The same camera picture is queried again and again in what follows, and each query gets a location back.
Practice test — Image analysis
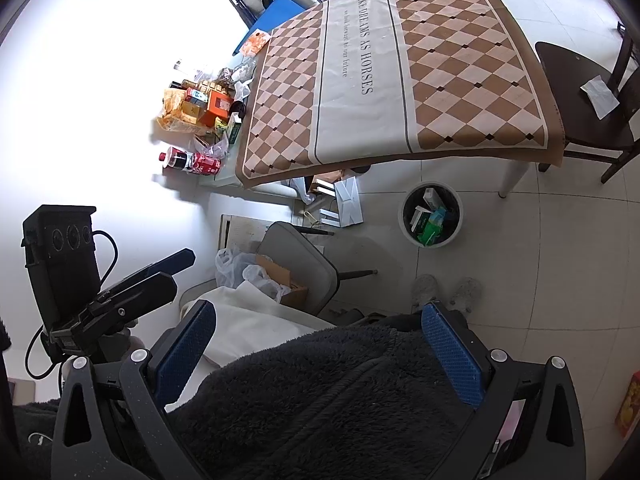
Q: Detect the brown checkered tablecloth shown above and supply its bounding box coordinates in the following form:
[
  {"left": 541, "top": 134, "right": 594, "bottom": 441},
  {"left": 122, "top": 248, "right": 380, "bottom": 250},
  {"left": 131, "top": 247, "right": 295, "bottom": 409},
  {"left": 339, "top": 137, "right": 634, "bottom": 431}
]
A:
[{"left": 235, "top": 0, "right": 567, "bottom": 191}]

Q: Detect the brown cardboard box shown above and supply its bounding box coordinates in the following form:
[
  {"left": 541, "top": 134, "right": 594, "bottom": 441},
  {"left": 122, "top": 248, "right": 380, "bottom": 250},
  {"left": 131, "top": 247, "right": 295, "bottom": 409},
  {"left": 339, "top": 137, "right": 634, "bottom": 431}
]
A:
[{"left": 307, "top": 169, "right": 357, "bottom": 195}]

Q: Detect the crumpled clear plastic bag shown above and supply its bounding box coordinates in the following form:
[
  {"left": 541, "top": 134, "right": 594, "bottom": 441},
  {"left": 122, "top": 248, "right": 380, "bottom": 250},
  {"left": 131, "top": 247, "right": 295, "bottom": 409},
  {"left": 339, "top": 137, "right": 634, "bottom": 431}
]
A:
[{"left": 215, "top": 57, "right": 258, "bottom": 98}]

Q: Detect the orange white packet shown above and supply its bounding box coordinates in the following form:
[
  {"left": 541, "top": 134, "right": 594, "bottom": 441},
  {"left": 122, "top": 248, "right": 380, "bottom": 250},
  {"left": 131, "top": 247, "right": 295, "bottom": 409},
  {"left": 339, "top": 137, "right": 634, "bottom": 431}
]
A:
[{"left": 240, "top": 30, "right": 272, "bottom": 56}]

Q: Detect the white table leg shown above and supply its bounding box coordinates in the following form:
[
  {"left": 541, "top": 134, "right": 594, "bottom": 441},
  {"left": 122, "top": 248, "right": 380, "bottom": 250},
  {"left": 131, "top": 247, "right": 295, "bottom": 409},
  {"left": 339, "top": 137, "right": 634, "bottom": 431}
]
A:
[{"left": 497, "top": 162, "right": 531, "bottom": 198}]

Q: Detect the green white carton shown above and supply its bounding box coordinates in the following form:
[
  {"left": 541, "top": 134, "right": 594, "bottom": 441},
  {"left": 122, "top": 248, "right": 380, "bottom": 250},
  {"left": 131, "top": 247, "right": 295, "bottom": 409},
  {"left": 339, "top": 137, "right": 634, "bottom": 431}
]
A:
[{"left": 416, "top": 207, "right": 447, "bottom": 246}]

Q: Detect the blue folder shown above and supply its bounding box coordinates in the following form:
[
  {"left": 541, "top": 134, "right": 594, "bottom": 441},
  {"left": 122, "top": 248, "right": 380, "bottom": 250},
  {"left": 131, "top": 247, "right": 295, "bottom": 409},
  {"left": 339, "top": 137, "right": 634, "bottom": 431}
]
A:
[{"left": 232, "top": 0, "right": 312, "bottom": 55}]

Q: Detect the crumpled clear wrapper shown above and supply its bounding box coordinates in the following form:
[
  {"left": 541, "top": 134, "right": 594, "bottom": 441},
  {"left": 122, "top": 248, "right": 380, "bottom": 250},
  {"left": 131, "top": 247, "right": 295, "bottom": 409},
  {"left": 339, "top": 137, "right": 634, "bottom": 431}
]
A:
[{"left": 197, "top": 135, "right": 230, "bottom": 161}]

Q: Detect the white folded cardboard sheet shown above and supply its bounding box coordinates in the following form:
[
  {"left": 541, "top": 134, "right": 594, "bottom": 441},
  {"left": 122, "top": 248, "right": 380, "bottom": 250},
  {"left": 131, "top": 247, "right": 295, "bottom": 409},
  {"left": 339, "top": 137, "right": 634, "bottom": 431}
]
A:
[{"left": 332, "top": 177, "right": 366, "bottom": 228}]

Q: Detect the grey chair with black legs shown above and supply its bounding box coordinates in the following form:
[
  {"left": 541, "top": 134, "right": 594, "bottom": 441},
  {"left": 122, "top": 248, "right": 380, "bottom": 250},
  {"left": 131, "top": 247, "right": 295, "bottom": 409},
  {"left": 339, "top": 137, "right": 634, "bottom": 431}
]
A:
[{"left": 257, "top": 221, "right": 378, "bottom": 321}]

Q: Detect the black fleece clothing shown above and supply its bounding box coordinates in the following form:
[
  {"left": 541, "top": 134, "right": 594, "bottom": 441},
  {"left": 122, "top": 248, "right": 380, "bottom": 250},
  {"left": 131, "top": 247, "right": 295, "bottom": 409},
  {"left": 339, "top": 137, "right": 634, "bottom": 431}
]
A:
[{"left": 12, "top": 321, "right": 506, "bottom": 480}]

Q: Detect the red yellow box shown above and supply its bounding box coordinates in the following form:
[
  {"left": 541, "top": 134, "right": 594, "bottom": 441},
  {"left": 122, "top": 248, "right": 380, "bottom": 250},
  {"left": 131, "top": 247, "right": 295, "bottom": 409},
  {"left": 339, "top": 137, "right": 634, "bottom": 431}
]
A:
[{"left": 614, "top": 371, "right": 640, "bottom": 437}]

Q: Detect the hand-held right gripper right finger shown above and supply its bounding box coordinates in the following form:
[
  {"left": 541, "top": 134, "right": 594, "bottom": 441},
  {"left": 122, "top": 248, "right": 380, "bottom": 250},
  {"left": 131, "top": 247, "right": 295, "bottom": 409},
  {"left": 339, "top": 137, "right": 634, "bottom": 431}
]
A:
[{"left": 421, "top": 302, "right": 587, "bottom": 480}]

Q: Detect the small open cardboard box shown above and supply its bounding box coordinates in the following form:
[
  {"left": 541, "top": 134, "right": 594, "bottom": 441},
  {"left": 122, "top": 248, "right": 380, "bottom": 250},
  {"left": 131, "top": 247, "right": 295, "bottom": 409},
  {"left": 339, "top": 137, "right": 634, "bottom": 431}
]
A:
[{"left": 255, "top": 254, "right": 310, "bottom": 306}]

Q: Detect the white tissue paper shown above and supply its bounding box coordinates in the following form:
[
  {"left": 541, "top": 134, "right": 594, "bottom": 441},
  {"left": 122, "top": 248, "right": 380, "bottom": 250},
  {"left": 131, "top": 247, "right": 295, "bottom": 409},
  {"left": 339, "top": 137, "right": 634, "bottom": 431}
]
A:
[{"left": 580, "top": 76, "right": 620, "bottom": 120}]

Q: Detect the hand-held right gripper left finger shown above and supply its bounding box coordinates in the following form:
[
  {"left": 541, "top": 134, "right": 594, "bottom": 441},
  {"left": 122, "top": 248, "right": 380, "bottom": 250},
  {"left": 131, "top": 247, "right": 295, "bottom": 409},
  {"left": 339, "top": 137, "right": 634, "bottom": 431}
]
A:
[{"left": 50, "top": 300, "right": 217, "bottom": 480}]

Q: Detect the white panel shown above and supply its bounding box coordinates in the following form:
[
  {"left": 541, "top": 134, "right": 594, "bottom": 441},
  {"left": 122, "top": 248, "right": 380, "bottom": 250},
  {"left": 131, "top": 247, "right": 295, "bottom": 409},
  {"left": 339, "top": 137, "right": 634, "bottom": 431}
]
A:
[{"left": 220, "top": 214, "right": 273, "bottom": 251}]

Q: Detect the red drink can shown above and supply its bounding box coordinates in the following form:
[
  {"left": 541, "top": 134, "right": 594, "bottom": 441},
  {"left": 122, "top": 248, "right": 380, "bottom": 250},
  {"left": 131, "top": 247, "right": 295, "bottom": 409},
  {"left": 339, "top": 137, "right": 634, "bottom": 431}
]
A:
[{"left": 192, "top": 152, "right": 222, "bottom": 176}]

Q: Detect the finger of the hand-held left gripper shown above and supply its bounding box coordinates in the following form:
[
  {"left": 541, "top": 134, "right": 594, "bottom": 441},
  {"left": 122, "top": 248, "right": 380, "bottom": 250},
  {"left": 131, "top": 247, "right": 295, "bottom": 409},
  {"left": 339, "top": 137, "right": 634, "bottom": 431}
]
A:
[
  {"left": 132, "top": 248, "right": 197, "bottom": 281},
  {"left": 102, "top": 271, "right": 179, "bottom": 311}
]

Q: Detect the orange box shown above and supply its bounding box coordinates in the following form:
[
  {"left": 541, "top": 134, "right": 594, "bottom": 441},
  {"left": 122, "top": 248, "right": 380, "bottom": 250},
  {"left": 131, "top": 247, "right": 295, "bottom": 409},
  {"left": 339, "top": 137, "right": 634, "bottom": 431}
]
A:
[{"left": 197, "top": 91, "right": 235, "bottom": 127}]

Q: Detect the cola bottle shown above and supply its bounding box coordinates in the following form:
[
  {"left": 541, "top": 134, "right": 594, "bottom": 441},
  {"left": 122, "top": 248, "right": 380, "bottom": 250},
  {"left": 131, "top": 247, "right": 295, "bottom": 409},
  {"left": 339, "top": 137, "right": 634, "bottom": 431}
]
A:
[{"left": 159, "top": 146, "right": 197, "bottom": 173}]

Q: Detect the cream cloth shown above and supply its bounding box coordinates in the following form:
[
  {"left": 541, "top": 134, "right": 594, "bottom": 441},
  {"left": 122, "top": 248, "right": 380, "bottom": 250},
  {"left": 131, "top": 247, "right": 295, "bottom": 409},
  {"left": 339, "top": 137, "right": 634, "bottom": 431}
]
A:
[{"left": 177, "top": 285, "right": 321, "bottom": 406}]

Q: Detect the white trash bin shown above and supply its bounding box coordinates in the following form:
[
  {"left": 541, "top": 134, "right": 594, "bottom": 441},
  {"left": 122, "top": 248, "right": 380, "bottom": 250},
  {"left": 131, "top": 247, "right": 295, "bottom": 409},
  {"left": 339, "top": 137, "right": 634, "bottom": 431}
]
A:
[{"left": 398, "top": 181, "right": 465, "bottom": 249}]

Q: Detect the dark wooden chair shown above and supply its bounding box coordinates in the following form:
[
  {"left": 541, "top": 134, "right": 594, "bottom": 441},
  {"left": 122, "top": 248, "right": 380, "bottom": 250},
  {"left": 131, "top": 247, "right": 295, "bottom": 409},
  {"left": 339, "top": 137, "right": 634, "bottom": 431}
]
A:
[{"left": 535, "top": 22, "right": 640, "bottom": 183}]

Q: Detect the white plastic bag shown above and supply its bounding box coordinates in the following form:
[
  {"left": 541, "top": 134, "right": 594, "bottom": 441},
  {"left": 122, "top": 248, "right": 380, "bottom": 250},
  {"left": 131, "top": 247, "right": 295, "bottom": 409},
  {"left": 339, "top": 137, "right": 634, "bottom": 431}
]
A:
[{"left": 287, "top": 177, "right": 316, "bottom": 206}]

